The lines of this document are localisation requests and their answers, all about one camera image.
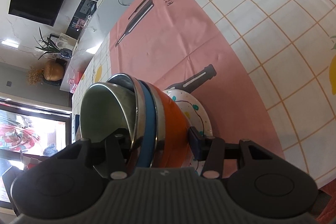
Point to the brown round vase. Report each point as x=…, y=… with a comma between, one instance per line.
x=53, y=70

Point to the blue glass vase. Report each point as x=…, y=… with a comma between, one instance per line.
x=65, y=53

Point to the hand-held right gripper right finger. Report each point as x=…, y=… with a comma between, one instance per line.
x=197, y=144

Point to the orange steel bowl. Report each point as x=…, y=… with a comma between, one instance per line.
x=173, y=121

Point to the white painted plate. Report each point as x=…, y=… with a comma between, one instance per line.
x=199, y=116

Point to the pencil drawing picture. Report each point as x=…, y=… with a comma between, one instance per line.
x=68, y=41

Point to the pink printed placemat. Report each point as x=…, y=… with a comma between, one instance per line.
x=170, y=43

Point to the blue and white box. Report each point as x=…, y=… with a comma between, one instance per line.
x=76, y=129

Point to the blue steel bowl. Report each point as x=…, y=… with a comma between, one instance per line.
x=148, y=119

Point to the white marble tv cabinet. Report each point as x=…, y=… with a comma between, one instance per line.
x=110, y=11

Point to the dried yellow flowers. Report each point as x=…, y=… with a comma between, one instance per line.
x=35, y=75

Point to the small pink photo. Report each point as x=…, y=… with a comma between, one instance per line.
x=80, y=24

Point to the green leafy plant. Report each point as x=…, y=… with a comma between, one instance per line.
x=48, y=45

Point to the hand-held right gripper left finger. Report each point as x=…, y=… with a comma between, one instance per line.
x=115, y=150

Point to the lemon print checked tablecloth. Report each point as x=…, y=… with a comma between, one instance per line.
x=262, y=29

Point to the pink storage box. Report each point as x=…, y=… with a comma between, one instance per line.
x=76, y=81

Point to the glass sliding door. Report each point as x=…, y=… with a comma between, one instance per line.
x=26, y=134

